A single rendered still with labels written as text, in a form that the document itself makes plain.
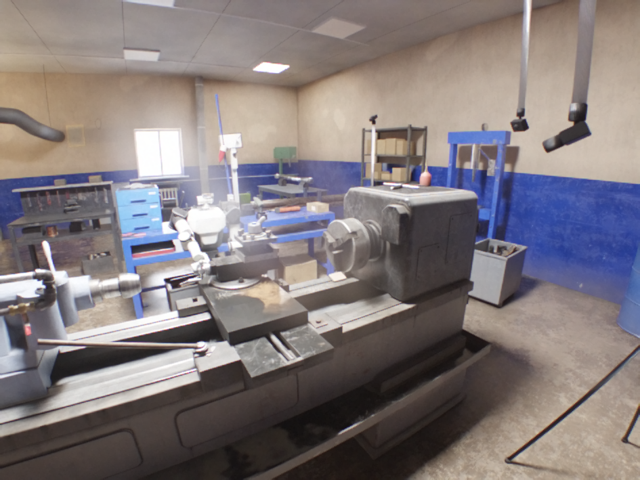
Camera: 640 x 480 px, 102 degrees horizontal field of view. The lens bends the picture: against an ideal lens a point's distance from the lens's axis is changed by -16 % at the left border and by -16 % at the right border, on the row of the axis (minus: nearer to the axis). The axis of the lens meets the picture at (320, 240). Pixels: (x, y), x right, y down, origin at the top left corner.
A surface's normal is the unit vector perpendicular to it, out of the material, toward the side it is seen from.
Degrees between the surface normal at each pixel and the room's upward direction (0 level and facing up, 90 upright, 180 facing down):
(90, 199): 90
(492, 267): 90
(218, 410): 90
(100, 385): 0
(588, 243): 90
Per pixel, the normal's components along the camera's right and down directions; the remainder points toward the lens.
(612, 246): -0.85, 0.15
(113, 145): 0.52, 0.23
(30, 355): 0.46, -0.25
